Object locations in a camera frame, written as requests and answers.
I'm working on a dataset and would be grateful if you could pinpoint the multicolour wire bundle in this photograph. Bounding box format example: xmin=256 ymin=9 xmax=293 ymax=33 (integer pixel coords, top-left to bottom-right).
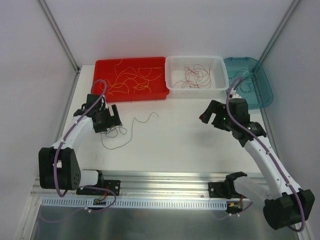
xmin=99 ymin=111 xmax=160 ymax=151

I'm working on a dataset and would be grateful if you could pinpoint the black wire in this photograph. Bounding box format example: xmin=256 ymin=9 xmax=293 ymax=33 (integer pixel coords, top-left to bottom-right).
xmin=228 ymin=68 xmax=263 ymax=96

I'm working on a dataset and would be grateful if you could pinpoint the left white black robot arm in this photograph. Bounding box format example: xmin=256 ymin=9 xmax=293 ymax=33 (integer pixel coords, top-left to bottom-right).
xmin=38 ymin=94 xmax=122 ymax=197

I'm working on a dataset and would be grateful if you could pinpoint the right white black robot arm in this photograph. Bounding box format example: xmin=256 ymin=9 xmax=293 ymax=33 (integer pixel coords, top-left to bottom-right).
xmin=199 ymin=98 xmax=315 ymax=232

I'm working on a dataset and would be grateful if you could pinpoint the teal transparent plastic tray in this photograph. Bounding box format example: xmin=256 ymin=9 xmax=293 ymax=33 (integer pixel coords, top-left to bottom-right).
xmin=224 ymin=57 xmax=274 ymax=110

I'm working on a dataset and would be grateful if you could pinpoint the red plastic tray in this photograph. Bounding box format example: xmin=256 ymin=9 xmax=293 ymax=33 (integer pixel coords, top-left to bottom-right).
xmin=93 ymin=56 xmax=170 ymax=103

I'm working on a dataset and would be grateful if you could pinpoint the white perforated plastic basket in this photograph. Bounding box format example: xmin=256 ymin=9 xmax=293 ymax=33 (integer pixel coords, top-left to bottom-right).
xmin=164 ymin=55 xmax=229 ymax=99

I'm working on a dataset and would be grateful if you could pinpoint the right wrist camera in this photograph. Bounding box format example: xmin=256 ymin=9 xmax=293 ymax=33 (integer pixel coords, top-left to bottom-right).
xmin=229 ymin=93 xmax=242 ymax=99

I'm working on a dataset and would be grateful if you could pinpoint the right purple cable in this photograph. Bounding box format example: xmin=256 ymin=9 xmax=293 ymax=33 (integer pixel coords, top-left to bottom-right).
xmin=216 ymin=76 xmax=307 ymax=233

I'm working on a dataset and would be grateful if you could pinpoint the purple cable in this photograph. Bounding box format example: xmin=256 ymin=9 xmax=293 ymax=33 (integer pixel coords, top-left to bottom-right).
xmin=39 ymin=79 xmax=118 ymax=223
xmin=216 ymin=76 xmax=307 ymax=233

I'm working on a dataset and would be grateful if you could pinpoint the aluminium extrusion rail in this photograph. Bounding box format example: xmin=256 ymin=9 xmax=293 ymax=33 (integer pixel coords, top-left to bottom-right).
xmin=31 ymin=171 xmax=271 ymax=201

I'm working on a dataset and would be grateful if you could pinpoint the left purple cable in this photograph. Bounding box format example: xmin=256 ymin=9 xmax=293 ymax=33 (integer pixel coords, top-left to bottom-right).
xmin=39 ymin=79 xmax=118 ymax=223

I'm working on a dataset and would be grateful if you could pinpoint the white slotted cable duct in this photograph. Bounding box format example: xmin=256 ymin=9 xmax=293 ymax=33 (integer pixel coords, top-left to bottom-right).
xmin=41 ymin=197 xmax=227 ymax=211

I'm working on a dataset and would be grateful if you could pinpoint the right aluminium frame post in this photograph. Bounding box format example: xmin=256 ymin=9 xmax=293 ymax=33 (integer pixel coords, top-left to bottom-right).
xmin=258 ymin=0 xmax=302 ymax=64

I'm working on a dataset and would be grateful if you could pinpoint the aluminium frame post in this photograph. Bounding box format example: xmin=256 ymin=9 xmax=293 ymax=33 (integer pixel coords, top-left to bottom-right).
xmin=36 ymin=0 xmax=81 ymax=73
xmin=258 ymin=0 xmax=302 ymax=64

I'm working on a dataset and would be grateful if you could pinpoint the left aluminium frame post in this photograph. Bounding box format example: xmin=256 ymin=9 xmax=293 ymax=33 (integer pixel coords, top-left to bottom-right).
xmin=36 ymin=0 xmax=81 ymax=73

